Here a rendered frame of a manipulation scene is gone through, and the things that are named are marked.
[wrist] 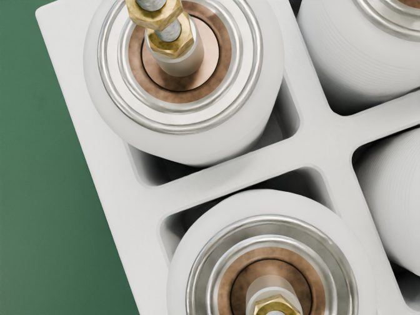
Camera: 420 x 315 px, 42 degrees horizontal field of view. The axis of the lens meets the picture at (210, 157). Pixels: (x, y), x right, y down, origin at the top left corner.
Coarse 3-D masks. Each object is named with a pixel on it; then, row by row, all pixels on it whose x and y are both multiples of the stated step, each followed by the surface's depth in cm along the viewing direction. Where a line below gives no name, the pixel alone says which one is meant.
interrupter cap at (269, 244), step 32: (256, 224) 24; (288, 224) 24; (224, 256) 24; (256, 256) 24; (288, 256) 24; (320, 256) 24; (192, 288) 24; (224, 288) 24; (320, 288) 24; (352, 288) 24
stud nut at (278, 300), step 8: (272, 296) 21; (280, 296) 20; (256, 304) 20; (264, 304) 20; (272, 304) 20; (280, 304) 20; (288, 304) 20; (256, 312) 20; (264, 312) 20; (288, 312) 20; (296, 312) 20
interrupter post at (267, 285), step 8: (256, 280) 24; (264, 280) 23; (272, 280) 23; (280, 280) 23; (256, 288) 22; (264, 288) 21; (272, 288) 21; (280, 288) 21; (288, 288) 22; (248, 296) 23; (256, 296) 21; (264, 296) 21; (288, 296) 21; (296, 296) 22; (248, 304) 21; (296, 304) 21; (248, 312) 21
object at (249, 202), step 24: (240, 192) 34; (264, 192) 25; (288, 192) 25; (216, 216) 25; (240, 216) 25; (312, 216) 24; (336, 216) 25; (192, 240) 25; (336, 240) 24; (360, 264) 24; (168, 288) 25; (360, 288) 24; (168, 312) 25; (360, 312) 24
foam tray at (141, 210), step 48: (96, 0) 33; (288, 0) 41; (48, 48) 33; (288, 48) 32; (288, 96) 33; (96, 144) 32; (288, 144) 32; (336, 144) 31; (144, 192) 32; (192, 192) 32; (336, 192) 31; (144, 240) 32; (144, 288) 32; (384, 288) 31
